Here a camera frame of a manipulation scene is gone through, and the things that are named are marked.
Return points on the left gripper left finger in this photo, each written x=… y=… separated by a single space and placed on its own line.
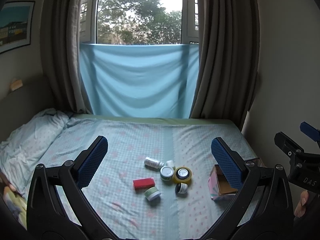
x=57 y=208

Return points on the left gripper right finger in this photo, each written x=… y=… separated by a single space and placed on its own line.
x=262 y=207

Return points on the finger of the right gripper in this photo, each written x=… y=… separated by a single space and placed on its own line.
x=287 y=145
x=310 y=131

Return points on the cardboard box with pink lining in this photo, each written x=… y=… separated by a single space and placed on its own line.
x=220 y=189

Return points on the red rectangular box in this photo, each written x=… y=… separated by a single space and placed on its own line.
x=143 y=183

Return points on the black lid white jar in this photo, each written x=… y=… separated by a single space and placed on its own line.
x=181 y=188

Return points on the yellow packing tape roll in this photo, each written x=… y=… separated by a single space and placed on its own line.
x=182 y=175

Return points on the green label white jar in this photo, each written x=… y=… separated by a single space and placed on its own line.
x=152 y=193

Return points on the white pill bottle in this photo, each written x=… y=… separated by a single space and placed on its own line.
x=153 y=163

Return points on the white earbuds case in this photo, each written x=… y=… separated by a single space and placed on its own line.
x=171 y=164

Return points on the person's right hand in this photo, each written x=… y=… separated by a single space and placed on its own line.
x=301 y=206

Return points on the colourful pillow at left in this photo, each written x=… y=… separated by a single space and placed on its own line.
x=14 y=201

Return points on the crumpled light blue blanket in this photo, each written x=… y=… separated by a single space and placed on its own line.
x=26 y=145

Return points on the green mattress cover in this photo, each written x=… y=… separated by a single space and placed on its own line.
x=159 y=121

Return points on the checkered floral bed sheet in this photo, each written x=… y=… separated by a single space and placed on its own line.
x=131 y=198

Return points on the right brown curtain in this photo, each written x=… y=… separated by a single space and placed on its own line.
x=229 y=43

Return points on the brown curtain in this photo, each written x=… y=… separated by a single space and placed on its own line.
x=65 y=24
x=229 y=43

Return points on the small yellow object on ledge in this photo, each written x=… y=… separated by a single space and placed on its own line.
x=16 y=84

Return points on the light blue hanging cloth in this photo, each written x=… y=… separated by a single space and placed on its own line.
x=140 y=81

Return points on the left brown curtain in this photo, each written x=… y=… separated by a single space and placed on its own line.
x=65 y=24

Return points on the window with trees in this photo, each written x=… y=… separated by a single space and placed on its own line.
x=139 y=22

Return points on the framed wall picture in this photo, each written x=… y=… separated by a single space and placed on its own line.
x=16 y=22

